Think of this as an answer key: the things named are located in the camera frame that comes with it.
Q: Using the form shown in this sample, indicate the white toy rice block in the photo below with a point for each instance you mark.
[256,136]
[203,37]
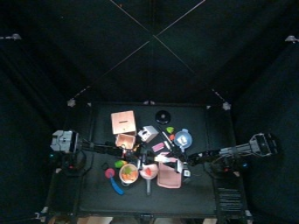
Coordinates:
[160,158]

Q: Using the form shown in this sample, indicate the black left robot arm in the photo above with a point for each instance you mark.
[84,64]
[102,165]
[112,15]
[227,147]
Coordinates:
[94,146]

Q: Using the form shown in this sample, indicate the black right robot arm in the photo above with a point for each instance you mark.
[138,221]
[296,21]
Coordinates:
[234,150]

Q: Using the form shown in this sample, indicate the red toy food in saucepan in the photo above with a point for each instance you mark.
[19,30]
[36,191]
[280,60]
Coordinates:
[147,172]

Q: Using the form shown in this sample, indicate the pink toy block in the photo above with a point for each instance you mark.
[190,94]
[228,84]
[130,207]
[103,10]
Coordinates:
[158,147]

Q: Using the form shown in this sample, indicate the yellow green toy vegetable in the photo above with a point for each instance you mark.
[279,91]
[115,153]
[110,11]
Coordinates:
[120,163]

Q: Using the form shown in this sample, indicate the pink tray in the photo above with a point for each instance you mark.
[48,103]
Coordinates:
[170,177]

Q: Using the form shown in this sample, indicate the open wooden box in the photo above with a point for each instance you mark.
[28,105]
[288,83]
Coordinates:
[126,141]

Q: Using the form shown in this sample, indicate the orange toy food in pot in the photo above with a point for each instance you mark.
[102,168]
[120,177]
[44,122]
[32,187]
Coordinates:
[128,174]

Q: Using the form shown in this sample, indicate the orange toy food ball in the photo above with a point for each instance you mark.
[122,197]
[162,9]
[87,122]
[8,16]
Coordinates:
[171,136]

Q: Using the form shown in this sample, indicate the slim toy knife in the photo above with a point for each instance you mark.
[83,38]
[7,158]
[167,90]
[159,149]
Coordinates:
[166,137]

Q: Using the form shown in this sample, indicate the green toy food piece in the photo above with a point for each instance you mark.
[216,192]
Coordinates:
[170,129]

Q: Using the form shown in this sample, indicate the blue spoon with pink scoop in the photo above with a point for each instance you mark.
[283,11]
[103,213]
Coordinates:
[114,180]

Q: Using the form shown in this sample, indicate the black round disc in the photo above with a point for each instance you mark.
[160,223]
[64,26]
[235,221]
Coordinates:
[162,117]

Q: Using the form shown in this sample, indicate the white printed table label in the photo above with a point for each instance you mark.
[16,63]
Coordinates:
[230,199]

